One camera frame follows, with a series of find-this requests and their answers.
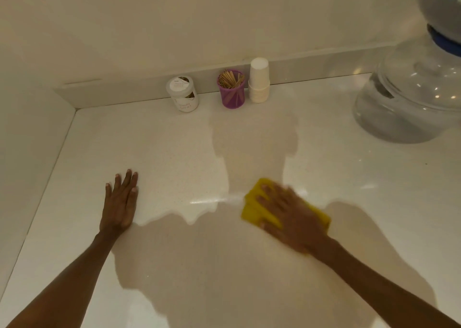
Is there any person's right hand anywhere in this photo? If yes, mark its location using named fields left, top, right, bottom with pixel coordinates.
left=256, top=183, right=341, bottom=257

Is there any person's left hand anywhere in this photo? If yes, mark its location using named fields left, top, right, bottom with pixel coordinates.
left=99, top=169, right=140, bottom=237

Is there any yellow cleaning cloth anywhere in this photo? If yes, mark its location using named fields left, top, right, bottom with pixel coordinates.
left=240, top=178, right=332, bottom=235

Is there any person's left forearm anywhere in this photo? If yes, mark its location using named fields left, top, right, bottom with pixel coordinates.
left=5, top=229, right=125, bottom=328

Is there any person's right forearm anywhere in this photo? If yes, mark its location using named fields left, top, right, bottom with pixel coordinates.
left=311, top=239, right=461, bottom=328

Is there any white labelled jar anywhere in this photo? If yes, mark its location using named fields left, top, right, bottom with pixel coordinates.
left=166, top=75, right=200, bottom=114

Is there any purple plastic cup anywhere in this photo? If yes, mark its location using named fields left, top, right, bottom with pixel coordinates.
left=217, top=70, right=247, bottom=109

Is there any stack of white paper cups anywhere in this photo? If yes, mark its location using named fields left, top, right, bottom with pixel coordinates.
left=248, top=57, right=271, bottom=104

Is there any bundle of wooden toothpicks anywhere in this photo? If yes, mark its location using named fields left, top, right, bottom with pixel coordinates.
left=218, top=69, right=245, bottom=89

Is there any blue bottle cap collar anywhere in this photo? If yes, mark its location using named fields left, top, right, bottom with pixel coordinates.
left=427, top=24, right=461, bottom=58

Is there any inverted clear water bottle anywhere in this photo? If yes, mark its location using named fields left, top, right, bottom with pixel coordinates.
left=416, top=0, right=461, bottom=33

